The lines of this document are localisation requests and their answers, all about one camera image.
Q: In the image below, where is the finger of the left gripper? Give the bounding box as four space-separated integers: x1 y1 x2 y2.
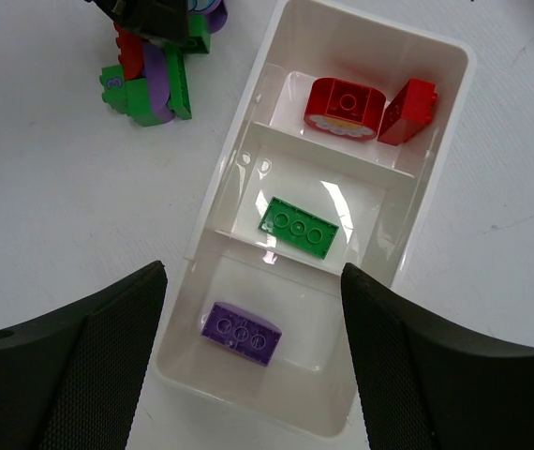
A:
93 0 189 45

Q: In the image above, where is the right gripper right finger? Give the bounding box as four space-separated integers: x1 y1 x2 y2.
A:
341 263 534 449

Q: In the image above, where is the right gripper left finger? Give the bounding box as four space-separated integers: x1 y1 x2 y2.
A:
0 261 168 449

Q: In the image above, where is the purple curved lego brick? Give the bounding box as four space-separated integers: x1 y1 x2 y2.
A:
201 302 282 367

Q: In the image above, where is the red rounded lego brick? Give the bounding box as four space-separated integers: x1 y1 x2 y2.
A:
304 77 386 142

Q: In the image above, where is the green lego plate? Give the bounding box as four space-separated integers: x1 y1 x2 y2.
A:
258 197 339 260

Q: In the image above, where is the red sloped lego brick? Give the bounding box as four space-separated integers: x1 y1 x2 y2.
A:
378 78 438 146

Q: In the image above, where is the purple paw print lego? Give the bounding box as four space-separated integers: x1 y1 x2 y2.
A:
187 0 229 34

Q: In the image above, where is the purple lego brick on table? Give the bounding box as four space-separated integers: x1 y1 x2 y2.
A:
142 43 175 124

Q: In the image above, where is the red lego brick on table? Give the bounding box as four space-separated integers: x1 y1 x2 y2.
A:
113 23 144 81

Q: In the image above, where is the green flat lego on table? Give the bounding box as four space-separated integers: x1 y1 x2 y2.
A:
164 44 192 120

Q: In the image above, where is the green numbered lego brick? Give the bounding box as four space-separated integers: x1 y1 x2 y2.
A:
99 65 164 127

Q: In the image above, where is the white three-compartment tray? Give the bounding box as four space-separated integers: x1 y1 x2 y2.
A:
155 1 475 438

